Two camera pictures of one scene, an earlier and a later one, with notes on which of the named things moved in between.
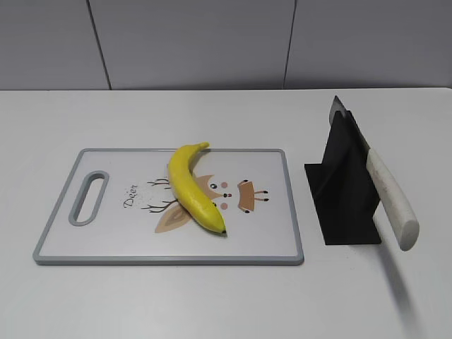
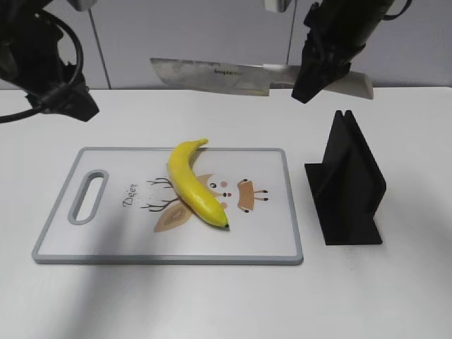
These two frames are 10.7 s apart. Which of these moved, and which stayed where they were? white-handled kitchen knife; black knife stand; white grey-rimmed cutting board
Moved: white-handled kitchen knife
Stayed: black knife stand; white grey-rimmed cutting board
